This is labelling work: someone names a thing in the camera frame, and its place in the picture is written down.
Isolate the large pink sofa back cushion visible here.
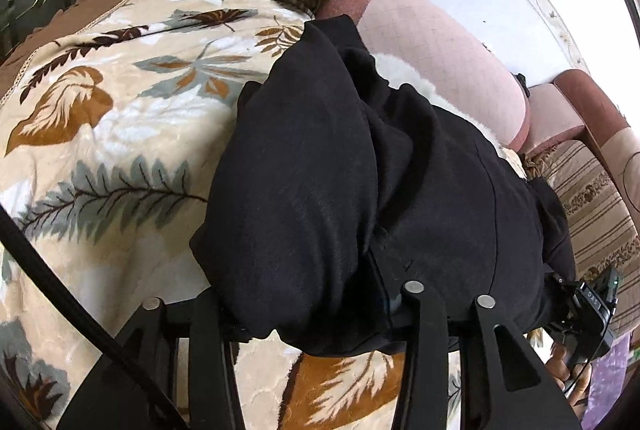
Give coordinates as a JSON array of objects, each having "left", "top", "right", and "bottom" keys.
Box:
[{"left": 315, "top": 0, "right": 532, "bottom": 155}]

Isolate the striped beige sofa cover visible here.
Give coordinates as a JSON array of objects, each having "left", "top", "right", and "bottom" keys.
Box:
[{"left": 525, "top": 139, "right": 640, "bottom": 338}]

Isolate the purple cloth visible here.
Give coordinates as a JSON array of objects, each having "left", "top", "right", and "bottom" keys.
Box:
[{"left": 582, "top": 335, "right": 637, "bottom": 430}]

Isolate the leaf print blanket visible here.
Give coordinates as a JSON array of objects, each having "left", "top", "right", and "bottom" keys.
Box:
[{"left": 0, "top": 0, "right": 551, "bottom": 430}]

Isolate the brown and pink sofa armrest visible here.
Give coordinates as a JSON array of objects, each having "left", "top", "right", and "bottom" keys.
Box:
[{"left": 554, "top": 70, "right": 640, "bottom": 201}]

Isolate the small pink sofa cushion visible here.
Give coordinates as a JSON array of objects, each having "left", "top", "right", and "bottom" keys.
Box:
[{"left": 524, "top": 82, "right": 587, "bottom": 153}]

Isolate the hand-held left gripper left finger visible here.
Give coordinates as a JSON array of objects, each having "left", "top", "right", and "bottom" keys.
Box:
[{"left": 57, "top": 295, "right": 247, "bottom": 430}]

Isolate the black coat with fur collar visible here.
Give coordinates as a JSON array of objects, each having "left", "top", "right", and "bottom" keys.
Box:
[{"left": 190, "top": 14, "right": 577, "bottom": 358}]

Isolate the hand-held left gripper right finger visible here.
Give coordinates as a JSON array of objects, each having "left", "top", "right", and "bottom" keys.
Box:
[{"left": 390, "top": 280, "right": 582, "bottom": 430}]

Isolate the black cable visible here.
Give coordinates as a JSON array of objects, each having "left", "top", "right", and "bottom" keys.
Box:
[{"left": 0, "top": 205, "right": 193, "bottom": 430}]

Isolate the person's right hand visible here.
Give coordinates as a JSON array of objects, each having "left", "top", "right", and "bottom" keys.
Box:
[{"left": 546, "top": 341, "right": 594, "bottom": 422}]

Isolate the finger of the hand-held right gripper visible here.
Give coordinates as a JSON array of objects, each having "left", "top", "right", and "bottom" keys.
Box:
[{"left": 550, "top": 273, "right": 582, "bottom": 301}]

